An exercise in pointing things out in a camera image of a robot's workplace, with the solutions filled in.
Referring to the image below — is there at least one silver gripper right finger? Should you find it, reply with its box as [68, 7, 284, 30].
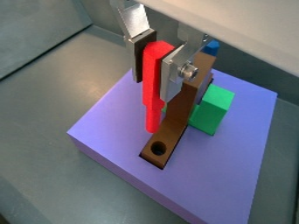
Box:
[160, 24, 212, 102]

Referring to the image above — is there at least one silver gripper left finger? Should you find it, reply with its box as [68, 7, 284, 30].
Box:
[109, 0, 156, 82]

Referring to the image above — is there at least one red peg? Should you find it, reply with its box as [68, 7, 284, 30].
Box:
[143, 41, 174, 133]

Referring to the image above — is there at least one purple base board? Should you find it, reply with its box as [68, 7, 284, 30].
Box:
[68, 71, 276, 224]

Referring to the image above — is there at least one blue hexagonal peg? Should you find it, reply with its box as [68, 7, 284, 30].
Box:
[202, 40, 220, 56]

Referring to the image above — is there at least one brown L-shaped block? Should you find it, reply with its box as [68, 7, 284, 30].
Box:
[140, 52, 216, 169]

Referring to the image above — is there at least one right green block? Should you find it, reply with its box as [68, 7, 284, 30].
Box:
[188, 84, 235, 136]

